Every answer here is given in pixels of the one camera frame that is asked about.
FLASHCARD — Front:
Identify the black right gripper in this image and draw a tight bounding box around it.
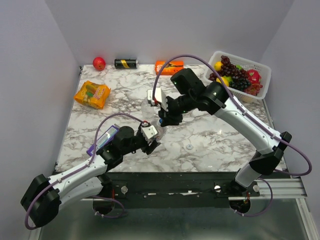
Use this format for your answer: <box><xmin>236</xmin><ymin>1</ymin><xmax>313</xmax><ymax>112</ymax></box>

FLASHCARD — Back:
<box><xmin>157</xmin><ymin>93</ymin><xmax>195</xmax><ymax>127</ymax></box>

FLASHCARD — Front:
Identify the clear bottle with blue label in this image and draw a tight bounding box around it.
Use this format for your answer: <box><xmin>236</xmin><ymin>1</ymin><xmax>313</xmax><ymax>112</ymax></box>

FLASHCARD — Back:
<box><xmin>155</xmin><ymin>120</ymin><xmax>166</xmax><ymax>142</ymax></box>

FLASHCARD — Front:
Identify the clear unlabelled plastic bottle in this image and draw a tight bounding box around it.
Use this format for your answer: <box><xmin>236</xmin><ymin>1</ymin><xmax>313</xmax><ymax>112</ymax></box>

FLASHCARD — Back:
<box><xmin>141</xmin><ymin>98</ymin><xmax>159</xmax><ymax>123</ymax></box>

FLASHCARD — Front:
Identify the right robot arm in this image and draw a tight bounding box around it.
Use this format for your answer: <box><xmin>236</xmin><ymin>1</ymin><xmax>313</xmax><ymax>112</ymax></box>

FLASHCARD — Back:
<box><xmin>151</xmin><ymin>68</ymin><xmax>292</xmax><ymax>196</ymax></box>

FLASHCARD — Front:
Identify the purple toothpaste box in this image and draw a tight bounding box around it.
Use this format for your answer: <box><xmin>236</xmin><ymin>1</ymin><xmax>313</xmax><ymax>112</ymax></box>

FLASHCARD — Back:
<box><xmin>95</xmin><ymin>124</ymin><xmax>120</xmax><ymax>152</ymax></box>

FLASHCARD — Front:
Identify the orange razor box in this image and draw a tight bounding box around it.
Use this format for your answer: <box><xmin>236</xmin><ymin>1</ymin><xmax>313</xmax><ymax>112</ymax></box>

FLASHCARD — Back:
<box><xmin>154</xmin><ymin>61</ymin><xmax>184</xmax><ymax>76</ymax></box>

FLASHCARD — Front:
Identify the yellow lemon upper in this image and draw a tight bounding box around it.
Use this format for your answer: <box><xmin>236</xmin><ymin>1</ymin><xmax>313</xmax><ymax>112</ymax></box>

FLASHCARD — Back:
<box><xmin>213</xmin><ymin>61</ymin><xmax>224</xmax><ymax>72</ymax></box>

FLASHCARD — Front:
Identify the orange snack bag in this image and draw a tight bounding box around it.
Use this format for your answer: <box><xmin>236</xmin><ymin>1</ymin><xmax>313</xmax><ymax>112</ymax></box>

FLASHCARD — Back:
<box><xmin>73</xmin><ymin>81</ymin><xmax>111</xmax><ymax>110</ymax></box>

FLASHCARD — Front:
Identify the black drink can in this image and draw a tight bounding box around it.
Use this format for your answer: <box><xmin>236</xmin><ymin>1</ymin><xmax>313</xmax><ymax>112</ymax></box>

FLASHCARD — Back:
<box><xmin>114</xmin><ymin>59</ymin><xmax>139</xmax><ymax>69</ymax></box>

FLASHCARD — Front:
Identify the white plastic basket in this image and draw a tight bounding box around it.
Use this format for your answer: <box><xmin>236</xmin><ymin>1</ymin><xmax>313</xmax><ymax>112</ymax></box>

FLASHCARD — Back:
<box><xmin>209</xmin><ymin>51</ymin><xmax>272</xmax><ymax>103</ymax></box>

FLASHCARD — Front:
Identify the red lychee cluster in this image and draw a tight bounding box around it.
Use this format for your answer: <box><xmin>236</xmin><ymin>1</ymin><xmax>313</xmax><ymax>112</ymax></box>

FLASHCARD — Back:
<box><xmin>244</xmin><ymin>83</ymin><xmax>263</xmax><ymax>96</ymax></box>

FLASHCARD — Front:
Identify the pink dragon fruit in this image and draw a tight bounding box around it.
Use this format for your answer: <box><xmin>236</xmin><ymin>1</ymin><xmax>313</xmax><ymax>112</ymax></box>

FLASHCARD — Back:
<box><xmin>246</xmin><ymin>69</ymin><xmax>262</xmax><ymax>85</ymax></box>

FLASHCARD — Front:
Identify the red apple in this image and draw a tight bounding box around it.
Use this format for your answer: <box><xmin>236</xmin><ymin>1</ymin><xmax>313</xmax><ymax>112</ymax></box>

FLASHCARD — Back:
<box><xmin>92</xmin><ymin>57</ymin><xmax>106</xmax><ymax>71</ymax></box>

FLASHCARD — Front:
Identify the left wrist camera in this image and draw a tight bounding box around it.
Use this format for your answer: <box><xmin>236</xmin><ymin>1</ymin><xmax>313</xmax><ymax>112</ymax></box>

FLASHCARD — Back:
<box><xmin>140</xmin><ymin>121</ymin><xmax>159</xmax><ymax>144</ymax></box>

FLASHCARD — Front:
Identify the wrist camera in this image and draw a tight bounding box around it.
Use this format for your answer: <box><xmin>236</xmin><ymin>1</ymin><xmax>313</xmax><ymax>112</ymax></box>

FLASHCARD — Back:
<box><xmin>146</xmin><ymin>87</ymin><xmax>168</xmax><ymax>112</ymax></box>
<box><xmin>140</xmin><ymin>121</ymin><xmax>159</xmax><ymax>144</ymax></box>

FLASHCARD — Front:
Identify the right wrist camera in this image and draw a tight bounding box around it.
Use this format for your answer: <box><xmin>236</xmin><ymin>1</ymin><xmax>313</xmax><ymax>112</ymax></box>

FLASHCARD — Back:
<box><xmin>146</xmin><ymin>87</ymin><xmax>168</xmax><ymax>112</ymax></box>

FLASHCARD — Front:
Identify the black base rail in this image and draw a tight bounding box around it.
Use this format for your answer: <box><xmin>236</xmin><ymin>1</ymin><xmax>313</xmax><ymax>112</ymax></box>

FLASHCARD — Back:
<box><xmin>51</xmin><ymin>171</ymin><xmax>293</xmax><ymax>209</ymax></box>

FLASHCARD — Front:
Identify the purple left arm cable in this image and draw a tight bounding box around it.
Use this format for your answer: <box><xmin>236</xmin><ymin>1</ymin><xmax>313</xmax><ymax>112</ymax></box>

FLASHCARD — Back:
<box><xmin>24</xmin><ymin>112</ymin><xmax>151</xmax><ymax>230</ymax></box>

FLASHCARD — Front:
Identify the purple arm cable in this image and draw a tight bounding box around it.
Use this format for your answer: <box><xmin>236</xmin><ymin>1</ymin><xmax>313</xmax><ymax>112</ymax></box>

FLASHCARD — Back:
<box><xmin>24</xmin><ymin>112</ymin><xmax>151</xmax><ymax>230</ymax></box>
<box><xmin>152</xmin><ymin>54</ymin><xmax>313</xmax><ymax>177</ymax></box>

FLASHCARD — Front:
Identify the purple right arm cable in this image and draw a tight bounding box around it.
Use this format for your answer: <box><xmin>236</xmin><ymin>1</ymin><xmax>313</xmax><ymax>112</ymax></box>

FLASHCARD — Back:
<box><xmin>152</xmin><ymin>54</ymin><xmax>313</xmax><ymax>177</ymax></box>

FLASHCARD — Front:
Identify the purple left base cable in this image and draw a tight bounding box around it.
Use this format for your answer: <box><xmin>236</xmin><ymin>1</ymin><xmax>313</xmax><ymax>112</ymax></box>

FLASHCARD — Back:
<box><xmin>92</xmin><ymin>195</ymin><xmax>129</xmax><ymax>219</ymax></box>

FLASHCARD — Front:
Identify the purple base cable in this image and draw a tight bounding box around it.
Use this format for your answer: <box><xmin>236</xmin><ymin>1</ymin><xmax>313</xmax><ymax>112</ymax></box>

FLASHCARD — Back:
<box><xmin>92</xmin><ymin>195</ymin><xmax>129</xmax><ymax>219</ymax></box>
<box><xmin>233</xmin><ymin>177</ymin><xmax>275</xmax><ymax>217</ymax></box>

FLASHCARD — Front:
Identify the aluminium frame rail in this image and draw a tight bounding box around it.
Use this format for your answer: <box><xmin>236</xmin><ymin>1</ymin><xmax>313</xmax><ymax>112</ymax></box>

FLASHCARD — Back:
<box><xmin>228</xmin><ymin>177</ymin><xmax>308</xmax><ymax>201</ymax></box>

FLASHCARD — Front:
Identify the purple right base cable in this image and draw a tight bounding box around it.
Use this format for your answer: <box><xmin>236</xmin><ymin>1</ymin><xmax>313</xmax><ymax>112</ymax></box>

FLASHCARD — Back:
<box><xmin>233</xmin><ymin>177</ymin><xmax>275</xmax><ymax>217</ymax></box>

